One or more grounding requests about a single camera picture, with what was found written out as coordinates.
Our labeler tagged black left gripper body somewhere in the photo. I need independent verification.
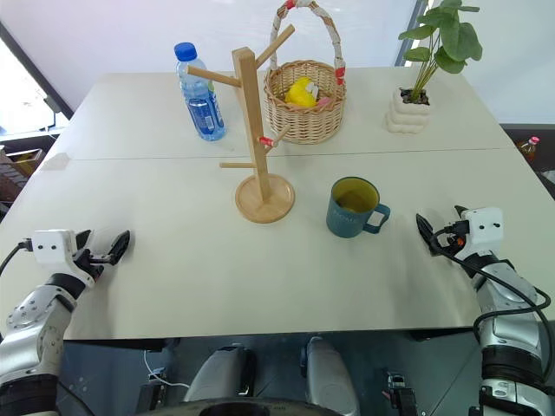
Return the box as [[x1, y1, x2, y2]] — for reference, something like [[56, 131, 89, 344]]
[[71, 237, 118, 282]]

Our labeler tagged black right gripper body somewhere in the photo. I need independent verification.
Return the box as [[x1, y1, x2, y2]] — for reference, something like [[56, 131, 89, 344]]
[[432, 219, 472, 261]]

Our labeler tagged teal ceramic mug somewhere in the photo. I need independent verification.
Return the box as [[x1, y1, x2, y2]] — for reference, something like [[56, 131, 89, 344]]
[[325, 176, 392, 239]]

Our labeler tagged wooden mug tree stand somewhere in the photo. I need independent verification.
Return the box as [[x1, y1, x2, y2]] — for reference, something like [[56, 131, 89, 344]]
[[186, 23, 297, 225]]

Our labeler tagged red capped amber bottle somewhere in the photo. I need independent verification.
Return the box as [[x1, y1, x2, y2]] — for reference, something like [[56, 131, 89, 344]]
[[515, 135, 541, 163]]

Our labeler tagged yellow cardboard box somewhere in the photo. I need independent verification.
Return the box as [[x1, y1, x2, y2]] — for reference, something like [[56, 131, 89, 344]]
[[7, 148, 45, 175]]

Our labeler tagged white ribbed plant pot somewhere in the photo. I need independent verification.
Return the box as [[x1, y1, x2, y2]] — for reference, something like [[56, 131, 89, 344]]
[[382, 87, 433, 135]]

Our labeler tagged silver rounded leg cover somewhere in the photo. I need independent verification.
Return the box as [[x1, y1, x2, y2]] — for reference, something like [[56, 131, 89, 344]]
[[302, 336, 362, 416], [183, 345, 258, 405]]

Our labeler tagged blue capped water bottle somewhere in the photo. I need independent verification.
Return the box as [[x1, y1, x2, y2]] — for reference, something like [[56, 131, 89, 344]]
[[173, 42, 228, 143]]

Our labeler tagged green leafy plant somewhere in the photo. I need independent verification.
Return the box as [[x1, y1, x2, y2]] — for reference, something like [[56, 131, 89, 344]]
[[398, 0, 484, 103]]

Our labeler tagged yellow plush toy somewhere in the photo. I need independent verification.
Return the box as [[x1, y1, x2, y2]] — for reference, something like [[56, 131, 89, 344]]
[[284, 76, 321, 107]]

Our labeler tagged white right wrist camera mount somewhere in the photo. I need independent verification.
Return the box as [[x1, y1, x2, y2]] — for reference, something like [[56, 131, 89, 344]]
[[459, 206, 506, 262]]

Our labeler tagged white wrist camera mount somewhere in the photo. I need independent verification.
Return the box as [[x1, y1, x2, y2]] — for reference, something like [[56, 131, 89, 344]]
[[32, 228, 95, 288], [459, 206, 506, 262]]

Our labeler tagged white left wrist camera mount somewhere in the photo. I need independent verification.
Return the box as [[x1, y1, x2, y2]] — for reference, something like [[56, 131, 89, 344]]
[[32, 228, 95, 288]]

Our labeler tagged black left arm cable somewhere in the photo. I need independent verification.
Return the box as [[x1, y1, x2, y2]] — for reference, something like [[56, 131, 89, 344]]
[[0, 238, 35, 278]]

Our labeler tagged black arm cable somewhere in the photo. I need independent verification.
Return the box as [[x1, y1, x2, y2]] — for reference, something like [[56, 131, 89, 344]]
[[433, 225, 554, 344], [0, 238, 35, 278]]

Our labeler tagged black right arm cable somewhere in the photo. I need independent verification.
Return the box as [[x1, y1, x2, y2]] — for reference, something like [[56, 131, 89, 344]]
[[433, 225, 554, 344]]

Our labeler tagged thin white cable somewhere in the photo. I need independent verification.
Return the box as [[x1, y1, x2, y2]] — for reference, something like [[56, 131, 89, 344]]
[[143, 348, 192, 390]]

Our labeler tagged black clamp bracket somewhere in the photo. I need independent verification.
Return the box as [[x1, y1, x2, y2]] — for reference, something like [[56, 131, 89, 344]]
[[381, 367, 420, 413]]

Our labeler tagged wicker basket with handle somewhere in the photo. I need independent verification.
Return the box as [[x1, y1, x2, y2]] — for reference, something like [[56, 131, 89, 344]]
[[264, 0, 349, 146]]

